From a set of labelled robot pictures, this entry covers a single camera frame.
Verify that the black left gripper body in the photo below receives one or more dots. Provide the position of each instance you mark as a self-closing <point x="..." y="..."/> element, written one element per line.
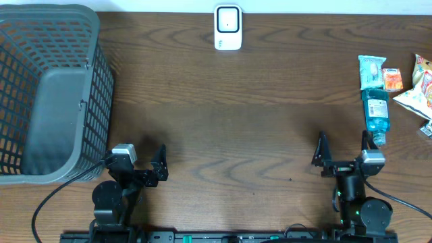
<point x="144" y="178"/>

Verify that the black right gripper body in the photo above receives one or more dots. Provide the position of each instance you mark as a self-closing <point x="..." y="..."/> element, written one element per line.
<point x="339" y="169"/>

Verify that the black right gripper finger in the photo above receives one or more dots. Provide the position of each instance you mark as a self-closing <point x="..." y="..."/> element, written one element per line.
<point x="367" y="142"/>
<point x="322" y="154"/>

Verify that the teal mouthwash bottle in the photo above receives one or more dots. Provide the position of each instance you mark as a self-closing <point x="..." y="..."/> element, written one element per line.
<point x="376" y="112"/>

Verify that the small dark green box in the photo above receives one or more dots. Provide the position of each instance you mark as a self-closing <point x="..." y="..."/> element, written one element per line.
<point x="426" y="129"/>

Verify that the small orange box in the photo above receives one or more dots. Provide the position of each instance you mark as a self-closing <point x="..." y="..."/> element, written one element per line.
<point x="392" y="79"/>

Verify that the light teal candy packet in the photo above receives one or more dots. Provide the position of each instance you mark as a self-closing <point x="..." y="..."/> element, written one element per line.
<point x="370" y="71"/>

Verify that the yellow snack bag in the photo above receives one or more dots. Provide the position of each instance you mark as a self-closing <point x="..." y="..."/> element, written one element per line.
<point x="418" y="98"/>

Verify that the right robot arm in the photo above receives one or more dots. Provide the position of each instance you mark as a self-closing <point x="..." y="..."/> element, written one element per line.
<point x="361" y="215"/>

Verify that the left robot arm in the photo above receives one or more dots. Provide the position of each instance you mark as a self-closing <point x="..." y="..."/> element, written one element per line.
<point x="114" y="200"/>

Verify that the white barcode scanner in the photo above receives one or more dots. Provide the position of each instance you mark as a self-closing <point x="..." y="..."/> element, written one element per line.
<point x="227" y="27"/>

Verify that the grey plastic mesh basket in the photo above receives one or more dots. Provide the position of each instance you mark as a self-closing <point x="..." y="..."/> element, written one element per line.
<point x="56" y="94"/>

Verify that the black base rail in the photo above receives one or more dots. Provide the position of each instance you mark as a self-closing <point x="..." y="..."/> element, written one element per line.
<point x="245" y="237"/>

